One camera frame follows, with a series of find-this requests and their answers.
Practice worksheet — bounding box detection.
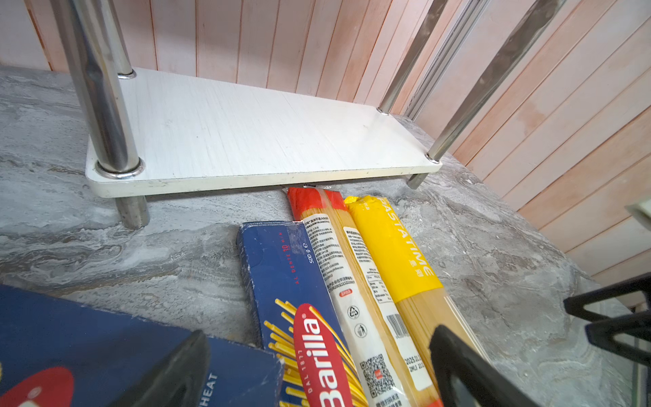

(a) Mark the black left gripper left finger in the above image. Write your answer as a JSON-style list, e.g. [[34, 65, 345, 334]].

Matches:
[[111, 330, 211, 406]]

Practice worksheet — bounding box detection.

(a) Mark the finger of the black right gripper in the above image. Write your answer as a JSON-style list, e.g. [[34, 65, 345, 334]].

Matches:
[[585, 311, 650, 366], [563, 272, 650, 322]]

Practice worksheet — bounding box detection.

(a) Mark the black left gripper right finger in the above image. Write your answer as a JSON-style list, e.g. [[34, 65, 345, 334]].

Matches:
[[429, 325, 536, 406]]

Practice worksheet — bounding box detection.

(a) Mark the red spaghetti bag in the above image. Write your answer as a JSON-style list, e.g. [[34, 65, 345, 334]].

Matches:
[[288, 188, 442, 406]]

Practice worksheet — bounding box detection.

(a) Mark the yellow Pastatime spaghetti bag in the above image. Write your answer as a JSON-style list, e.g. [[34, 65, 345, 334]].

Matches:
[[344, 196, 488, 375]]

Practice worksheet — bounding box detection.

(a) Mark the blue Barilla spaghetti bag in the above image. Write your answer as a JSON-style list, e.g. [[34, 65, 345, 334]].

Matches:
[[237, 221, 369, 406]]

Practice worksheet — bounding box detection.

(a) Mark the blue Barilla rigatoni box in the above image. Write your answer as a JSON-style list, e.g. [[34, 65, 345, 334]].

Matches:
[[1, 286, 282, 406]]

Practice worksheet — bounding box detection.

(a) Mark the white two-tier shelf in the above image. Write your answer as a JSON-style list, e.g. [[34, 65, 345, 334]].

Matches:
[[52, 1, 562, 229]]

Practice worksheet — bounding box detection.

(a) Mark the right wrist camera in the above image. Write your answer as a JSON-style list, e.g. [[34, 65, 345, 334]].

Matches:
[[626, 198, 651, 231]]

